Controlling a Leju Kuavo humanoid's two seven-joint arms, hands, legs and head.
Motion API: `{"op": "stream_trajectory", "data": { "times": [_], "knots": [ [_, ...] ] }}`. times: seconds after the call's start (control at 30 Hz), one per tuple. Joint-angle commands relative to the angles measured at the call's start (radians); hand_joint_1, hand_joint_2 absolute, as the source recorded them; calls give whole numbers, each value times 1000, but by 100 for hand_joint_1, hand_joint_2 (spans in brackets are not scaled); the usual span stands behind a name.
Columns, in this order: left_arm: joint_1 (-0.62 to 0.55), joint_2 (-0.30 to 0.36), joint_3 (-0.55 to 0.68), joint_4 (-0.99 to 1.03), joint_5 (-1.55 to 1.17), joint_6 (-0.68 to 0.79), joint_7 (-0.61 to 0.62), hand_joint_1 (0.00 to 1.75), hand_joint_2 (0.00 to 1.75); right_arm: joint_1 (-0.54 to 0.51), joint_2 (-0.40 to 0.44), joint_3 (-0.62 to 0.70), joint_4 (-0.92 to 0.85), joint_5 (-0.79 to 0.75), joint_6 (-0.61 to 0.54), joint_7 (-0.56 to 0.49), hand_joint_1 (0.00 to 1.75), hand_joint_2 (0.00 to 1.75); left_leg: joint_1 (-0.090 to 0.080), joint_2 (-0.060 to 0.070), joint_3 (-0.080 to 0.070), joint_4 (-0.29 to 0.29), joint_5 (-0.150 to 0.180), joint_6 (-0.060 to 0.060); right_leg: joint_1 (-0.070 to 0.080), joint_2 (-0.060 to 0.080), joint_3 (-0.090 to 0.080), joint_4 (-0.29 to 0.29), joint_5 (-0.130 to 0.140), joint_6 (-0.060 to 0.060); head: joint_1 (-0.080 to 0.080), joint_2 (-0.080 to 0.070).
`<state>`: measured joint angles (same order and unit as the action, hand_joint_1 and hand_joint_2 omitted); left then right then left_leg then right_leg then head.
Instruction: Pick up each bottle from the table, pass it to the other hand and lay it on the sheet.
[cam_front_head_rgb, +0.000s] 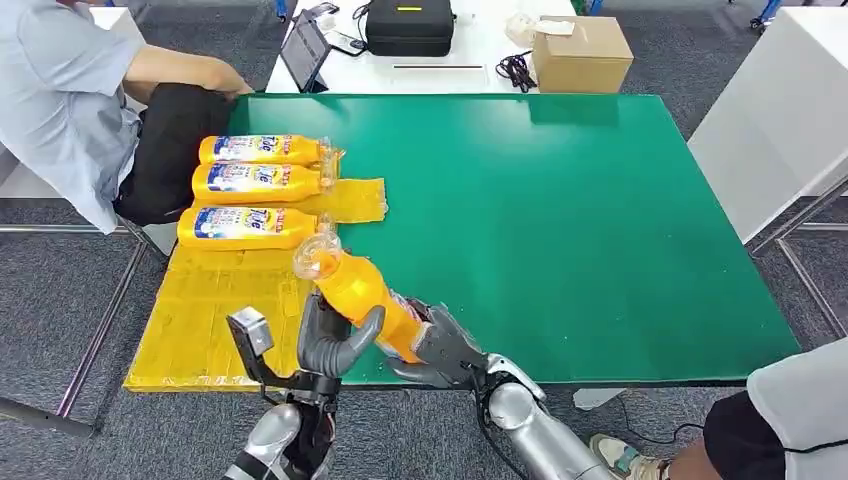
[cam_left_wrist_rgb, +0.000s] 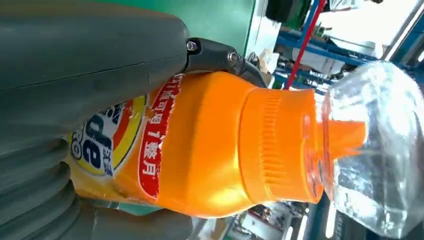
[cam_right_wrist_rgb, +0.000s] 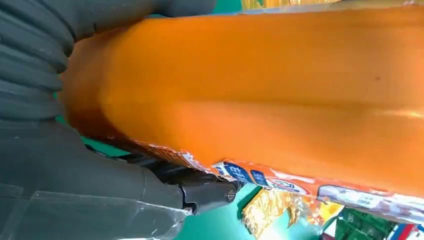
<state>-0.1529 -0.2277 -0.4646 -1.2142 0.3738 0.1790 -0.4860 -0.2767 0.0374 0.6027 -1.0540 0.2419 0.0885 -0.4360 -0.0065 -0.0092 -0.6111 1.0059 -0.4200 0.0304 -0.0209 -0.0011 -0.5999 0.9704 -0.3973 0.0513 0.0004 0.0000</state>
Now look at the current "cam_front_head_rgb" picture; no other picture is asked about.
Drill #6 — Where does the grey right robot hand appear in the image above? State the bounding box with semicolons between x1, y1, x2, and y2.
386;298;492;391

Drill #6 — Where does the white table leg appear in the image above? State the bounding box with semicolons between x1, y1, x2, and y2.
572;387;627;412

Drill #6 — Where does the white stool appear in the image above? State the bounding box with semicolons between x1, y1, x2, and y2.
142;221;180;256

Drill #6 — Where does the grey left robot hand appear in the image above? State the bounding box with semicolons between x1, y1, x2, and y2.
296;291;387;380

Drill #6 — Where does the dark tablet on stand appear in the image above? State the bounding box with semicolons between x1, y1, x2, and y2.
279;9;333;94

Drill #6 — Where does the white table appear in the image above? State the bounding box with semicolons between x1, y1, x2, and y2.
264;0;578;95

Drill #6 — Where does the black carrying case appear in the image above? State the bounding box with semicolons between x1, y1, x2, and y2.
364;0;456;58

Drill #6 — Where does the brown cardboard box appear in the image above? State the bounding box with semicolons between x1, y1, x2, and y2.
531;15;635;95

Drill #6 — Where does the white cabinet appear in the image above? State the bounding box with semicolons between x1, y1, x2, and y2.
686;6;848;245

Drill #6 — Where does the yellow sheet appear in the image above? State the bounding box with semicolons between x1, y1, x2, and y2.
123;148;389;394

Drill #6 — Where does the orange drink bottle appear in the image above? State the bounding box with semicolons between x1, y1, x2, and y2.
176;206;333;252
192;162;336;205
292;231;432;366
198;134;340;167

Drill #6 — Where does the black cable bundle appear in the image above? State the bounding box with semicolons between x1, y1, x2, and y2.
494;51;539;94

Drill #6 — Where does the seated person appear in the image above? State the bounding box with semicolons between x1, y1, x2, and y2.
0;0;254;234

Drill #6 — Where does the crumpled clear plastic wrap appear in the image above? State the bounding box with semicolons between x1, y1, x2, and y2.
504;13;576;49

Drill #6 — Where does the green table mat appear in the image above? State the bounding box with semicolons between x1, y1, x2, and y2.
225;92;802;387

